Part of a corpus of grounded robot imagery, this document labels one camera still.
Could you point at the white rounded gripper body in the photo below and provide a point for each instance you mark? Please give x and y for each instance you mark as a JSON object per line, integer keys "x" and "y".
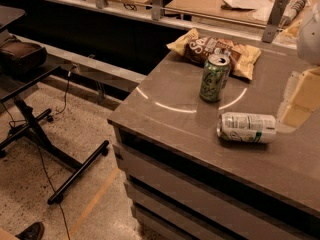
{"x": 310, "y": 39}

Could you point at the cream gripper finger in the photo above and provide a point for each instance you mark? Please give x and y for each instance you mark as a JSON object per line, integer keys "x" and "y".
{"x": 301, "y": 97}

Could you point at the white green 7up can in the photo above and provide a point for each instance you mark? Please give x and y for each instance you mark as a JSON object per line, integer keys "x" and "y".
{"x": 246, "y": 127}

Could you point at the green LaCroix can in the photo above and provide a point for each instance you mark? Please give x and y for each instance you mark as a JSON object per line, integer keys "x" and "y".
{"x": 215, "y": 75}

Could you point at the striped cylindrical tool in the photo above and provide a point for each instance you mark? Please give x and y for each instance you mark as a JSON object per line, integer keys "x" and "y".
{"x": 292, "y": 11}

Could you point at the wooden background desk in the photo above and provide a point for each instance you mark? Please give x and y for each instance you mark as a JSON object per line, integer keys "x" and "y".
{"x": 248, "y": 12}

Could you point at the white paper sheets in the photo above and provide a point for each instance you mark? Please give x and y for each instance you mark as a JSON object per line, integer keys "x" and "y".
{"x": 248, "y": 4}

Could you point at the yellow brown chip bag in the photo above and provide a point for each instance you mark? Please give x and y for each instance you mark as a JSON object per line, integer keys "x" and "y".
{"x": 198, "y": 49}

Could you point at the grey drawer cabinet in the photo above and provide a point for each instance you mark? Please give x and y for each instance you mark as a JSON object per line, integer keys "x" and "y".
{"x": 188, "y": 184}

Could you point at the black rolling stand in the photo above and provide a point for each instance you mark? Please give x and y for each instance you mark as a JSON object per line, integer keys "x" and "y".
{"x": 12, "y": 87}

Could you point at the dark bag on stand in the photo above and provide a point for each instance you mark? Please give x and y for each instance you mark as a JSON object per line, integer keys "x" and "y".
{"x": 18, "y": 58}

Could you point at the black shoe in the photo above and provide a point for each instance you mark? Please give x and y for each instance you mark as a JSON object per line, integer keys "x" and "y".
{"x": 33, "y": 232}

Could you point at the right metal rail bracket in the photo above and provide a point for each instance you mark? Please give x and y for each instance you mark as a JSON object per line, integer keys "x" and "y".
{"x": 275, "y": 16}

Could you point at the middle metal rail bracket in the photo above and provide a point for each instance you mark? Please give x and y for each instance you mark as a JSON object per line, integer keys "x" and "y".
{"x": 157, "y": 9}

